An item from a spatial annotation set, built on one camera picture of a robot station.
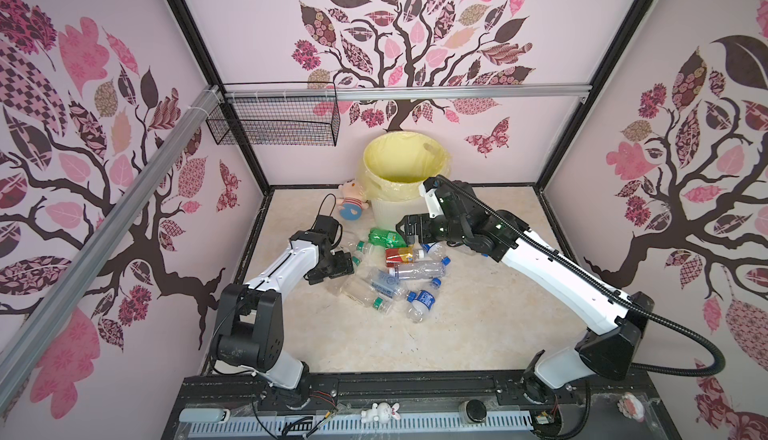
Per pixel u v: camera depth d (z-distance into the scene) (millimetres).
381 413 683
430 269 950
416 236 631
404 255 944
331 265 757
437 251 990
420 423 697
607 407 723
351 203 1067
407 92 944
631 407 674
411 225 628
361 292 884
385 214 972
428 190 647
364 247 974
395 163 1012
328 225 722
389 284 877
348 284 900
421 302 833
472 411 630
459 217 528
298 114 949
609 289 421
